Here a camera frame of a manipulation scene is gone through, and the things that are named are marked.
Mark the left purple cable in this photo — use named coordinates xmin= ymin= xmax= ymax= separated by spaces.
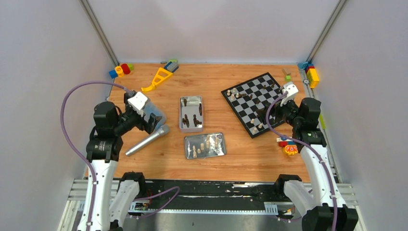
xmin=60 ymin=81 xmax=135 ymax=231

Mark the colourful toy blocks corner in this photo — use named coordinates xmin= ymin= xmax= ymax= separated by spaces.
xmin=108 ymin=63 xmax=134 ymax=79
xmin=297 ymin=62 xmax=320 ymax=89

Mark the colourful toy blocks right corner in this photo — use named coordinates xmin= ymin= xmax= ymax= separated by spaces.
xmin=297 ymin=62 xmax=320 ymax=89

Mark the silver microphone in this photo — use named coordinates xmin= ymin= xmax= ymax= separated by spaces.
xmin=125 ymin=124 xmax=170 ymax=156

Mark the black silver chess board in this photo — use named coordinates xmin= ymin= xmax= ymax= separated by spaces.
xmin=221 ymin=72 xmax=281 ymax=139

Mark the yellow toy saw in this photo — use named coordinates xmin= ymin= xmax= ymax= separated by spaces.
xmin=141 ymin=67 xmax=173 ymax=92

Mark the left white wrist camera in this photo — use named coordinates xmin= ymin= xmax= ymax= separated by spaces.
xmin=127 ymin=91 xmax=149 ymax=112

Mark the purple cable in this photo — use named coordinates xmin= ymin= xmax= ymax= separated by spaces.
xmin=60 ymin=81 xmax=135 ymax=231
xmin=265 ymin=91 xmax=339 ymax=231

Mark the colourful toy car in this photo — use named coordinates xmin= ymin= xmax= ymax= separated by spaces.
xmin=276 ymin=137 xmax=298 ymax=156

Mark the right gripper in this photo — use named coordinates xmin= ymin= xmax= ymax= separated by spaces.
xmin=255 ymin=94 xmax=301 ymax=128

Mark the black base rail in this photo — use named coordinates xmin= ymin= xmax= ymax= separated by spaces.
xmin=130 ymin=179 xmax=293 ymax=213

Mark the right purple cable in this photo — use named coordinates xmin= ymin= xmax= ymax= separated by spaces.
xmin=265 ymin=91 xmax=339 ymax=231

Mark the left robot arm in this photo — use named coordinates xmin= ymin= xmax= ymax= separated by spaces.
xmin=77 ymin=100 xmax=169 ymax=231

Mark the colourful toy blocks left corner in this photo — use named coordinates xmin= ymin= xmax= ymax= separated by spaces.
xmin=108 ymin=63 xmax=134 ymax=79

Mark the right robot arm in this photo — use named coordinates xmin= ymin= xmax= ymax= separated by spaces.
xmin=257 ymin=96 xmax=359 ymax=231

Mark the tin box with dark pieces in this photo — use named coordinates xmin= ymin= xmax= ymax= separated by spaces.
xmin=179 ymin=96 xmax=204 ymax=133

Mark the blue green toy block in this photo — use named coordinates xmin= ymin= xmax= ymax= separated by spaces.
xmin=164 ymin=59 xmax=179 ymax=73

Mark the blue plastic bag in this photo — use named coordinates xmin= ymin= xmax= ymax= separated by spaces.
xmin=144 ymin=101 xmax=167 ymax=134

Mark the tin lid with light pieces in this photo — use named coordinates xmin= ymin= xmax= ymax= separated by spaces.
xmin=184 ymin=132 xmax=227 ymax=160

